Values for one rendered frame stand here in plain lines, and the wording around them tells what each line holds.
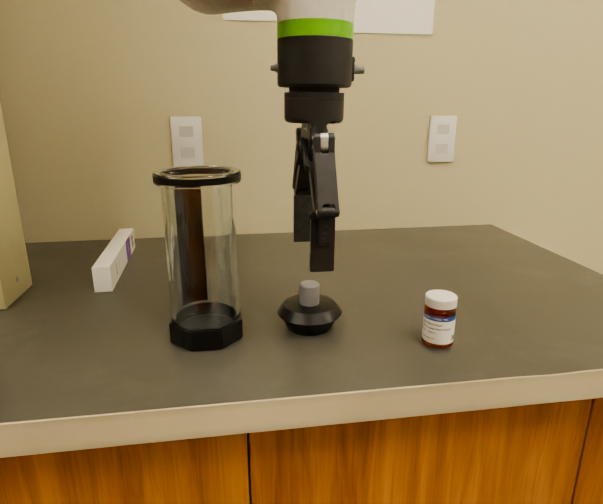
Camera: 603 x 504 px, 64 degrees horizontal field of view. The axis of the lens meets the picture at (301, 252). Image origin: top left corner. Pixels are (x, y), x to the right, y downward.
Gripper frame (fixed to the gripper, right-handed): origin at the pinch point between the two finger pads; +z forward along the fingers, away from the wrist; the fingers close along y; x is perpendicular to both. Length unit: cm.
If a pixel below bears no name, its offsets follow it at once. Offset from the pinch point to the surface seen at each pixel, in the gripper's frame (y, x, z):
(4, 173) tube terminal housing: 21, 46, -8
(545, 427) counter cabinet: -14.6, -28.8, 21.5
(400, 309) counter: 3.3, -14.8, 11.7
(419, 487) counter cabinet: -14.5, -12.1, 29.0
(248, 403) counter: -17.3, 9.9, 12.1
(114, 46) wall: 56, 34, -30
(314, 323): -4.6, 0.3, 9.3
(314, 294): -1.5, -0.2, 6.5
